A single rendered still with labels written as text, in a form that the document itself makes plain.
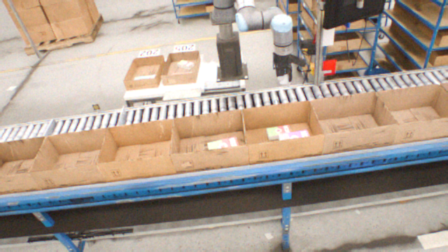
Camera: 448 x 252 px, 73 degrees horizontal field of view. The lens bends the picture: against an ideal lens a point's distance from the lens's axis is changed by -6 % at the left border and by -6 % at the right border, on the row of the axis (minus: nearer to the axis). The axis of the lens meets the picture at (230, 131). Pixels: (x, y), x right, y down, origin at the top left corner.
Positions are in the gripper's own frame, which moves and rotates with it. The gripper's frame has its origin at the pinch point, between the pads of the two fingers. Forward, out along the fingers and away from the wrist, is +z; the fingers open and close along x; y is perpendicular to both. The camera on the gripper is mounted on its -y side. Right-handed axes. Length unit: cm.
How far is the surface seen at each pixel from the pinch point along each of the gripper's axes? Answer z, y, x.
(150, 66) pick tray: 44, 95, -127
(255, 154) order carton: 21.9, 25.1, 23.3
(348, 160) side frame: 31, -22, 34
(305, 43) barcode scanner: 16, -29, -63
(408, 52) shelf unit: 77, -152, -113
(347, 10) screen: -11, -51, -46
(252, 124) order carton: 27.9, 21.8, -5.1
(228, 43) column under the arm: 16, 23, -86
